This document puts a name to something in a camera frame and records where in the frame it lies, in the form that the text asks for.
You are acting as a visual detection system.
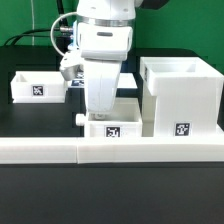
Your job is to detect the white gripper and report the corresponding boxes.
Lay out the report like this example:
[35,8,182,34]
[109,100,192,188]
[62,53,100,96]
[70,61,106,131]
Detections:
[83,59,121,114]

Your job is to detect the white drawer with marker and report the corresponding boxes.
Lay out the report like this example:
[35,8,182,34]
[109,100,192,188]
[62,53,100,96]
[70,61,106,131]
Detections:
[10,71,67,103]

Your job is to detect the white drawer cabinet box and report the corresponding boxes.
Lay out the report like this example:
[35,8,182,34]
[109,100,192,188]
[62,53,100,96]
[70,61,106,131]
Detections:
[140,57,224,137]

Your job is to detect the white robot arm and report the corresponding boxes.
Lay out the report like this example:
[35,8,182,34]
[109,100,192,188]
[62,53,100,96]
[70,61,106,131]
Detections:
[76,0,169,115]

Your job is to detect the white marker tag sheet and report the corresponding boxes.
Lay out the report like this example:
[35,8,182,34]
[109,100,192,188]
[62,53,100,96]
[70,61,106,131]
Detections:
[66,69,138,90]

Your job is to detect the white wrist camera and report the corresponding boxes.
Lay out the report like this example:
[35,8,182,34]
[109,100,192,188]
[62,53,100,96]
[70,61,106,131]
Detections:
[59,50,83,81]

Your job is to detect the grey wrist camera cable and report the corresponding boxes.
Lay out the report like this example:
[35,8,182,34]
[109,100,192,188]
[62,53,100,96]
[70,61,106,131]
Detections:
[50,11,78,58]

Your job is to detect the white L-shaped fence wall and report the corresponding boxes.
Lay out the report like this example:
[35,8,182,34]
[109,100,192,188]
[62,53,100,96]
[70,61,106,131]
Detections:
[0,130,224,164]

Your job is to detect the black cables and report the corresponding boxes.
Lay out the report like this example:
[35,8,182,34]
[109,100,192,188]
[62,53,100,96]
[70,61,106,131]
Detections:
[3,0,75,47]

